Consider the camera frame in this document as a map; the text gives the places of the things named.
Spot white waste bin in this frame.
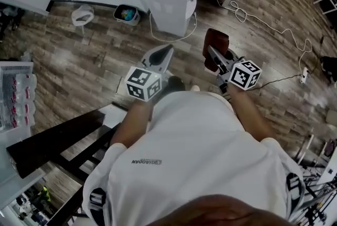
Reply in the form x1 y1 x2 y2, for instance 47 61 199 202
113 4 140 27

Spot white plastic bag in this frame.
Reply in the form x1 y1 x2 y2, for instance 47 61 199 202
71 5 95 35

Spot black equipment bag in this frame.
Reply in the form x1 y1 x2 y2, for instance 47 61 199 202
320 55 337 81

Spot white wire rack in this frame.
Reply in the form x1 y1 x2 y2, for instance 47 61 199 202
0 61 34 81

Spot person's white t-shirt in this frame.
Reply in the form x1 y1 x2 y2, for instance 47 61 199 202
82 90 306 226

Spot black grey harness strap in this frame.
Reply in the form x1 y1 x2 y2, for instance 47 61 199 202
89 188 106 211
286 172 303 202

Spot brown wiping cloth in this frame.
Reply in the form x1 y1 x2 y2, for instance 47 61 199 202
202 28 230 72

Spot person's right forearm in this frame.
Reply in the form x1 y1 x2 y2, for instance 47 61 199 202
229 89 277 141

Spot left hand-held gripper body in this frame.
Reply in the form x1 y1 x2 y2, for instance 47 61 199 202
124 62 171 102

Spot black cable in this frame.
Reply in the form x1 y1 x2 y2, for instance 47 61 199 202
247 35 326 91

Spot person's left forearm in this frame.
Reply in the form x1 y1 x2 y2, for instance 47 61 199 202
110 100 153 145

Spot pack of clear water bottles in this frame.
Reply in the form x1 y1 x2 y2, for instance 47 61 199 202
0 73 36 131

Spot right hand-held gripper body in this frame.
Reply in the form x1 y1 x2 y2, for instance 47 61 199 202
217 57 263 94

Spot dark stair railing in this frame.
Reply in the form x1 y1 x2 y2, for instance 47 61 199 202
5 109 122 226

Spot person's black trousers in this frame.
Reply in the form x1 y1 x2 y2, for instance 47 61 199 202
167 76 185 93

